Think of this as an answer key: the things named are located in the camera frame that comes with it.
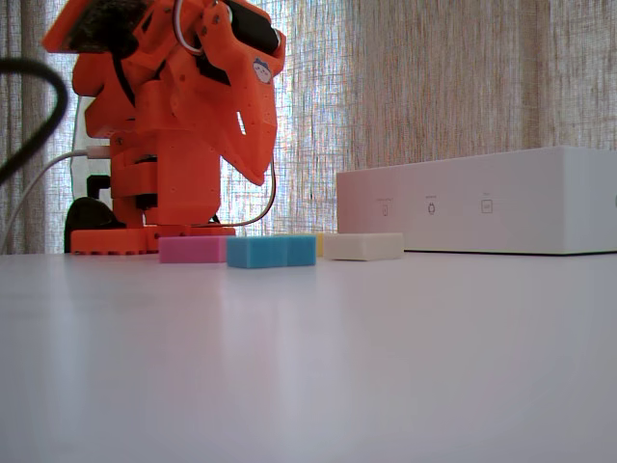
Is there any red white black servo cable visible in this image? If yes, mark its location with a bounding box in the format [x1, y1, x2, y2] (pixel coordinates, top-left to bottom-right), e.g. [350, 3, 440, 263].
[172, 0, 206, 56]
[211, 158, 278, 228]

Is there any thick black cable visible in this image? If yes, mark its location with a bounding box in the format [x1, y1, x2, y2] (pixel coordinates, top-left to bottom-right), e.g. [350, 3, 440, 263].
[0, 57, 69, 184]

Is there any cream foam cuboid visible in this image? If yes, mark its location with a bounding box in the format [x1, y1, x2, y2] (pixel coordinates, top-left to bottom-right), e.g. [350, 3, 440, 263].
[322, 232, 405, 262]

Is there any white cardboard bin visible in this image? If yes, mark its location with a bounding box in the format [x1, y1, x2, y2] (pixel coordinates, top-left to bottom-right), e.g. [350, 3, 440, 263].
[335, 146, 617, 257]

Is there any beige woven curtain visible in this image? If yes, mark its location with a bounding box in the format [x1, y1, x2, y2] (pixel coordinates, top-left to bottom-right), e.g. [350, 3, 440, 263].
[0, 0, 617, 256]

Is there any black table clamp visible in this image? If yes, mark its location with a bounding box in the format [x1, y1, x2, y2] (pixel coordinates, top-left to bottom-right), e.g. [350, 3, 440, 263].
[64, 174, 127, 256]

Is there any black sleeved camera cable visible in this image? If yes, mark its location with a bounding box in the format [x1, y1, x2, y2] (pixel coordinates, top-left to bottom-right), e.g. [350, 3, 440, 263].
[111, 47, 139, 107]

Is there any blue foam cuboid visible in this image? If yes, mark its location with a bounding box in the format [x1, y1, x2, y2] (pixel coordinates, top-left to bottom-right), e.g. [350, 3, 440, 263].
[226, 234, 318, 269]

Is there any orange robot base plate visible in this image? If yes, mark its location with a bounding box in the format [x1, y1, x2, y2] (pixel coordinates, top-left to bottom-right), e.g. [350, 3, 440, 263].
[69, 224, 237, 256]

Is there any orange gripper black servo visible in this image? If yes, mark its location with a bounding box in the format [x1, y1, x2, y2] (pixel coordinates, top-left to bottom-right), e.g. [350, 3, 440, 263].
[195, 0, 287, 187]

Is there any white usb cable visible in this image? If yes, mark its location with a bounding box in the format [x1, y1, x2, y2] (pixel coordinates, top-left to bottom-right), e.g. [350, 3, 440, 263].
[0, 148, 113, 256]

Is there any pink foam cuboid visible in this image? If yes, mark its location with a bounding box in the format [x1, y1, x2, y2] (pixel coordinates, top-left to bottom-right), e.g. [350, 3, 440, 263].
[158, 235, 228, 264]

